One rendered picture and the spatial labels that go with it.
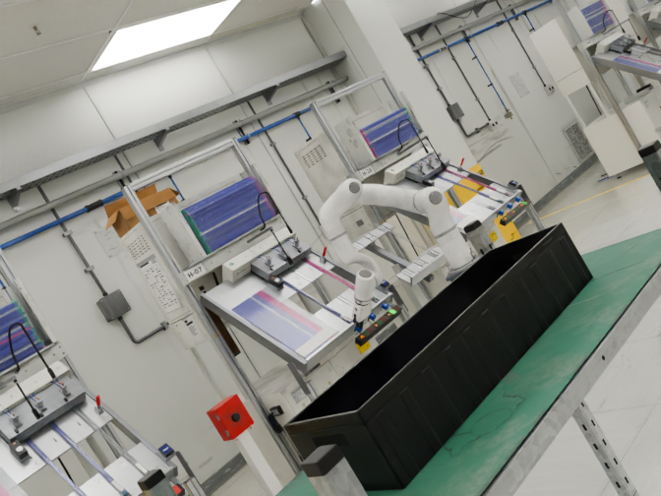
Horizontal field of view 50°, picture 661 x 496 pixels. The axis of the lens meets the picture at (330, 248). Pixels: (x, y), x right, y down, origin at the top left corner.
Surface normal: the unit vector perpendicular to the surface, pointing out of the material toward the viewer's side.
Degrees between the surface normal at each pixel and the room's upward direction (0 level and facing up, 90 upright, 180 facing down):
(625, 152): 90
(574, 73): 90
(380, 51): 90
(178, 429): 90
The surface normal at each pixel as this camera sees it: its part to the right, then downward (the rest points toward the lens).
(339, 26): -0.64, 0.42
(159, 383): 0.58, -0.29
